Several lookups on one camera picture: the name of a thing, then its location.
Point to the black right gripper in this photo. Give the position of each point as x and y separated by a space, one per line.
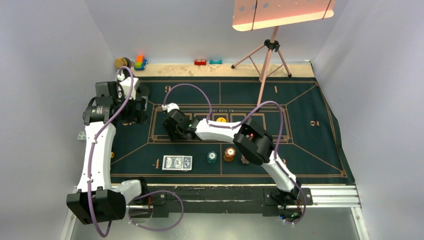
173 137

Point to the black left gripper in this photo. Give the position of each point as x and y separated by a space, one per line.
136 115

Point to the green poker chip stack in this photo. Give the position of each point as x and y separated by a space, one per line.
211 157

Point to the yellow dealer button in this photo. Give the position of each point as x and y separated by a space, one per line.
221 119

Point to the orange poker chip stack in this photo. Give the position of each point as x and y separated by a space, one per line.
229 154

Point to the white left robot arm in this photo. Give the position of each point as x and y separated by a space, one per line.
95 186

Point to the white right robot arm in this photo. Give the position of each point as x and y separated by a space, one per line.
250 138

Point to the blue playing card deck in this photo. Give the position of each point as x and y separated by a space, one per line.
177 163

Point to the colourful toy block stack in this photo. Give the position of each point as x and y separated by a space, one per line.
140 63

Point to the red toy block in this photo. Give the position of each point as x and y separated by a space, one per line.
200 62

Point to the pink white poker chip stack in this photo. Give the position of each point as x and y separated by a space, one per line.
244 160

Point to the teal toy block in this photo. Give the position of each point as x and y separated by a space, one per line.
215 61

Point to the pink tripod stand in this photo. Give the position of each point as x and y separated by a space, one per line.
272 45

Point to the green poker table mat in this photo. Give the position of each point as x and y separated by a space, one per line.
293 111

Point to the pink perforated board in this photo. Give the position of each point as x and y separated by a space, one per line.
259 14

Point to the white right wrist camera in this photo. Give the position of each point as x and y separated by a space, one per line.
167 108

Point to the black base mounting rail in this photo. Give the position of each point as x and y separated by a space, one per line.
263 199

